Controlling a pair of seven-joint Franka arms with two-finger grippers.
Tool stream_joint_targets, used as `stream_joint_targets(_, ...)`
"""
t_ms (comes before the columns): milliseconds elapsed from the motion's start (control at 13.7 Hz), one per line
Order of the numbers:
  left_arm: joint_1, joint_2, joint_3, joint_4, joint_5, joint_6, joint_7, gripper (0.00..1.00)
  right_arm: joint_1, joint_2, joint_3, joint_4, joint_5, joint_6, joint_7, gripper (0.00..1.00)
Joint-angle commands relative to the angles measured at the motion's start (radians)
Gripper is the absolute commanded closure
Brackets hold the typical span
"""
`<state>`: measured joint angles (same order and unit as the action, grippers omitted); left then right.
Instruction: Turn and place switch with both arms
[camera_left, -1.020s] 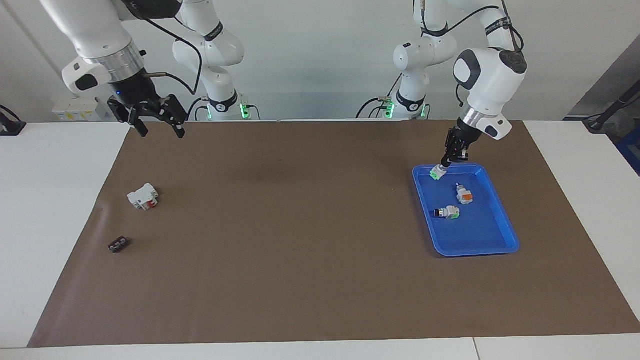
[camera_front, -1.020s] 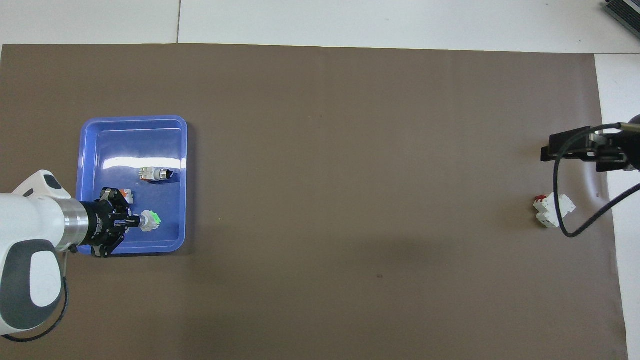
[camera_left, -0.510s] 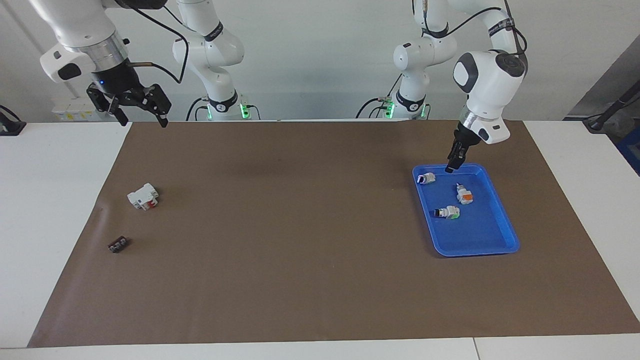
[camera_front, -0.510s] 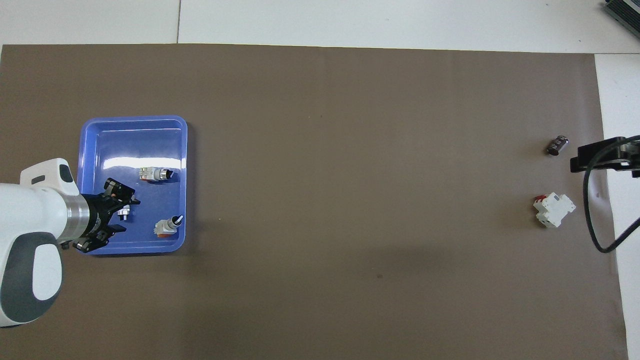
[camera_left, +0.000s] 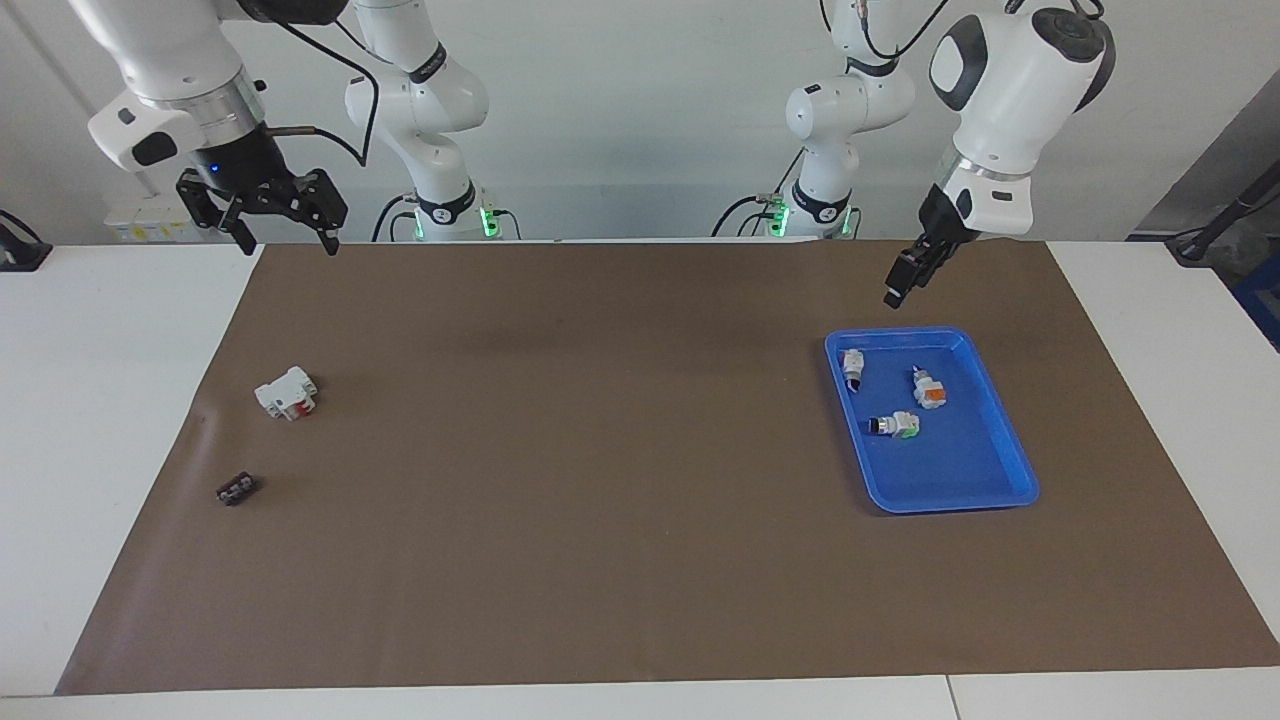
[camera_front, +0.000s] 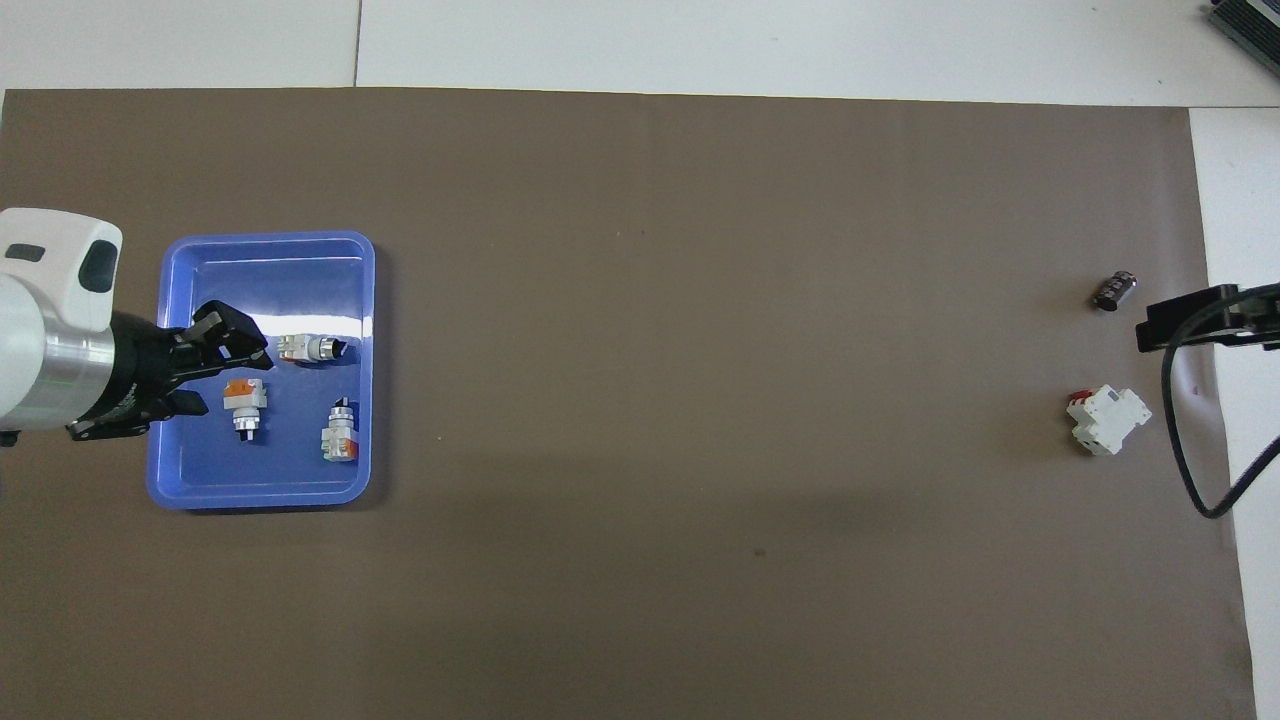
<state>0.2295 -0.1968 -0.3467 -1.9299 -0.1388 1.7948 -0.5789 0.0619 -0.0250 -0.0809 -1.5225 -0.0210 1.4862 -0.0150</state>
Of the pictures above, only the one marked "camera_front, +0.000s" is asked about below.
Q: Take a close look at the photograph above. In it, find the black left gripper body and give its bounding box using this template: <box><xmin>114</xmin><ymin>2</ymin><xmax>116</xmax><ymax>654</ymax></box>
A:
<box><xmin>65</xmin><ymin>312</ymin><xmax>196</xmax><ymax>441</ymax></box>

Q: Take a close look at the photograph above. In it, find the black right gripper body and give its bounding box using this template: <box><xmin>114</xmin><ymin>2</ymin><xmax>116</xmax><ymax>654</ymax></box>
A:
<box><xmin>1238</xmin><ymin>283</ymin><xmax>1280</xmax><ymax>349</ymax></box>

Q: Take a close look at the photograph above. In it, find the small black terminal block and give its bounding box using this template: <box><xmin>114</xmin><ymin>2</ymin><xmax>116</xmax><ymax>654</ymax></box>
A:
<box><xmin>1093</xmin><ymin>269</ymin><xmax>1140</xmax><ymax>313</ymax></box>

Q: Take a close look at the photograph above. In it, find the white red circuit breaker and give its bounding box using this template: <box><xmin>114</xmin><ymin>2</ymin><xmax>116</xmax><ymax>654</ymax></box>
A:
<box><xmin>1066</xmin><ymin>385</ymin><xmax>1152</xmax><ymax>457</ymax></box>

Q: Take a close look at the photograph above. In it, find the blue plastic tray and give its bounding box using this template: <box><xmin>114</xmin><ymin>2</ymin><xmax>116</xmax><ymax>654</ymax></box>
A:
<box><xmin>146</xmin><ymin>231</ymin><xmax>377</xmax><ymax>511</ymax></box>

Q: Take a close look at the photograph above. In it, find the grey ribbed device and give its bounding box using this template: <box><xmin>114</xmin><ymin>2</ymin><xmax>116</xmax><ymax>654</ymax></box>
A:
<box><xmin>1205</xmin><ymin>0</ymin><xmax>1280</xmax><ymax>76</ymax></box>

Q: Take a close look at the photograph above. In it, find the brown table mat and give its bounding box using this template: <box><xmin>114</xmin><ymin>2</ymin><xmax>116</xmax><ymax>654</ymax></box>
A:
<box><xmin>0</xmin><ymin>87</ymin><xmax>1259</xmax><ymax>720</ymax></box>

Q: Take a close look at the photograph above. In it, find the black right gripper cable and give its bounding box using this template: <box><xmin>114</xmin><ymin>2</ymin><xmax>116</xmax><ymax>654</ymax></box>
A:
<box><xmin>1160</xmin><ymin>283</ymin><xmax>1280</xmax><ymax>520</ymax></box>

